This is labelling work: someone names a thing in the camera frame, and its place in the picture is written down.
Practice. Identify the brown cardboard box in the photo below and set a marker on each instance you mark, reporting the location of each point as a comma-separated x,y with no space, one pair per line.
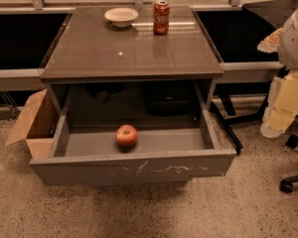
36,124

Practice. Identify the dark side table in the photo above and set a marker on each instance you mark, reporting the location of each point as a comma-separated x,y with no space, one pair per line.
238,77

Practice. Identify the white ceramic bowl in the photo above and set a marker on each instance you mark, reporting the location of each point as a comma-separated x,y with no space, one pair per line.
121,17

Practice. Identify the red cola can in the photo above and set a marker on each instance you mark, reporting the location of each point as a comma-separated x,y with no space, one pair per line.
161,11

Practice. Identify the grey counter cabinet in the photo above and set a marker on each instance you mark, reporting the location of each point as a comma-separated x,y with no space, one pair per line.
92,50

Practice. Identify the grey open top drawer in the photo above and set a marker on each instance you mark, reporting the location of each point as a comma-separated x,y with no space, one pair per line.
168,148

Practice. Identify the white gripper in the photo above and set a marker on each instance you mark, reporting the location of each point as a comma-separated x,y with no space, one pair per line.
294,42

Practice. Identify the red apple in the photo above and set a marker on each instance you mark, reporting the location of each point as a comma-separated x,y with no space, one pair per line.
126,136

